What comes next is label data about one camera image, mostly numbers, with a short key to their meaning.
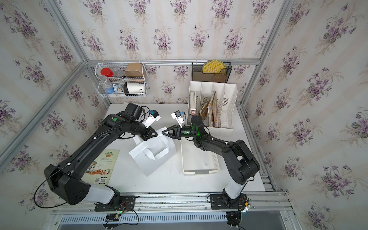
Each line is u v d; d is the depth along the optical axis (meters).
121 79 0.93
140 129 0.63
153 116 0.66
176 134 0.70
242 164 0.46
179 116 0.72
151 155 0.66
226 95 1.01
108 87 0.91
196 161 0.88
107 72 0.91
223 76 0.96
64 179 0.38
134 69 0.88
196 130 0.67
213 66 0.95
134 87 0.92
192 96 0.91
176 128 0.70
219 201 0.73
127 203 0.73
